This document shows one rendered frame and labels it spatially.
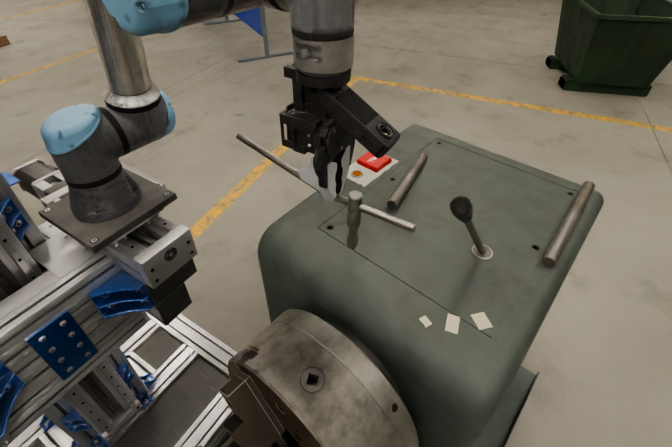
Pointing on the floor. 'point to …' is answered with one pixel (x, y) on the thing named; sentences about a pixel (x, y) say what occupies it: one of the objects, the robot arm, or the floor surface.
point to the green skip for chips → (612, 40)
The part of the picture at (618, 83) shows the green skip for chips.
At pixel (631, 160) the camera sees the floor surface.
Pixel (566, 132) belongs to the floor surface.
